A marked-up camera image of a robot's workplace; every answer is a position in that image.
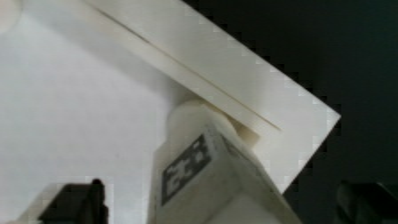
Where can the white leg with tag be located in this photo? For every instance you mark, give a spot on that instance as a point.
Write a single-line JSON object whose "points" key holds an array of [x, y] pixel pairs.
{"points": [[211, 187]]}

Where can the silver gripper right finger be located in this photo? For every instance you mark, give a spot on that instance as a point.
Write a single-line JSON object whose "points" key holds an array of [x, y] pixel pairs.
{"points": [[367, 203]]}

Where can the white square tabletop part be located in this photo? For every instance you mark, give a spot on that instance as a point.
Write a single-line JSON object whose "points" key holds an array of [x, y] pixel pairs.
{"points": [[108, 60]]}

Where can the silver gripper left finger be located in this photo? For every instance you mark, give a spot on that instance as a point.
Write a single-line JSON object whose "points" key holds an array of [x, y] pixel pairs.
{"points": [[77, 206]]}

